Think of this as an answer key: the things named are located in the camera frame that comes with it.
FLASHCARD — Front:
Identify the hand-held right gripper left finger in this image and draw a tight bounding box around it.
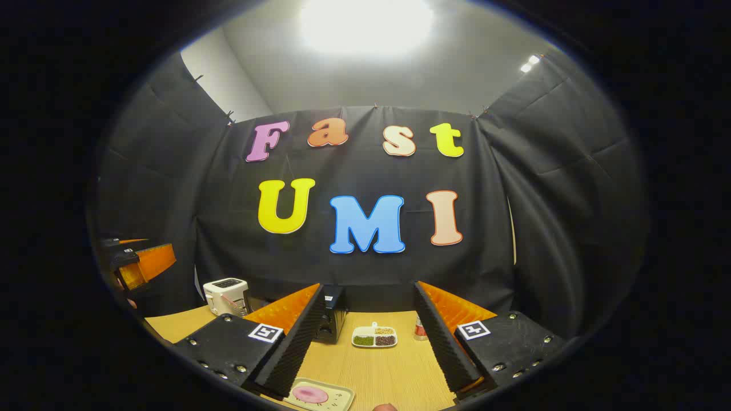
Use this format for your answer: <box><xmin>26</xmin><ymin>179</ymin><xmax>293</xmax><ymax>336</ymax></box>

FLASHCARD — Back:
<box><xmin>173</xmin><ymin>284</ymin><xmax>325</xmax><ymax>399</ymax></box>

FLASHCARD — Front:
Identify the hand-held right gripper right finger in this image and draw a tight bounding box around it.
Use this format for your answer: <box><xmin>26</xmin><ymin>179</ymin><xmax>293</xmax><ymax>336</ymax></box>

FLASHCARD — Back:
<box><xmin>415</xmin><ymin>281</ymin><xmax>566</xmax><ymax>401</ymax></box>

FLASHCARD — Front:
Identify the black electric oven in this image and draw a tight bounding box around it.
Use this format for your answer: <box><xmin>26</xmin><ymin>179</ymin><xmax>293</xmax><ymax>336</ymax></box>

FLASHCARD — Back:
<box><xmin>313</xmin><ymin>285</ymin><xmax>347</xmax><ymax>344</ymax></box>

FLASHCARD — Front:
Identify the pink round food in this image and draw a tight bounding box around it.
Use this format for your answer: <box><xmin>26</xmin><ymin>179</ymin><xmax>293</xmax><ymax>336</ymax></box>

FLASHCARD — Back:
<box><xmin>292</xmin><ymin>386</ymin><xmax>330</xmax><ymax>404</ymax></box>

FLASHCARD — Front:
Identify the pale green food tray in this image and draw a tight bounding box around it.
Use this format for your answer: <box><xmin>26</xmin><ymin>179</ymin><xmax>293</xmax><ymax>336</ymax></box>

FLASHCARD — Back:
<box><xmin>284</xmin><ymin>378</ymin><xmax>355</xmax><ymax>411</ymax></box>

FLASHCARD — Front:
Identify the white divided dish with beans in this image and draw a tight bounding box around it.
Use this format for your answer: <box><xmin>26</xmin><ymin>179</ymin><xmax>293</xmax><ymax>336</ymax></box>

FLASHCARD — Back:
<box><xmin>351</xmin><ymin>323</ymin><xmax>398</xmax><ymax>348</ymax></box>

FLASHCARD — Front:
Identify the white toaster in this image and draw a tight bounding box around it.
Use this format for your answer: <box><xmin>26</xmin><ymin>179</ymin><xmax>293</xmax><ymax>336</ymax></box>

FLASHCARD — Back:
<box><xmin>203</xmin><ymin>278</ymin><xmax>250</xmax><ymax>316</ymax></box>

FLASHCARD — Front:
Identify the black backdrop cloth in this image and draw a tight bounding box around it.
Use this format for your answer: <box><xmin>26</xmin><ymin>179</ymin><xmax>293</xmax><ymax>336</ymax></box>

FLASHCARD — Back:
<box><xmin>89</xmin><ymin>51</ymin><xmax>649</xmax><ymax>343</ymax></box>

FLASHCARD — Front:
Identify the large ceiling light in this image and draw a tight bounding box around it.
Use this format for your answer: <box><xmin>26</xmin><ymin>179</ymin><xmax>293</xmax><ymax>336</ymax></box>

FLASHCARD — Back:
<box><xmin>300</xmin><ymin>0</ymin><xmax>435</xmax><ymax>57</ymax></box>

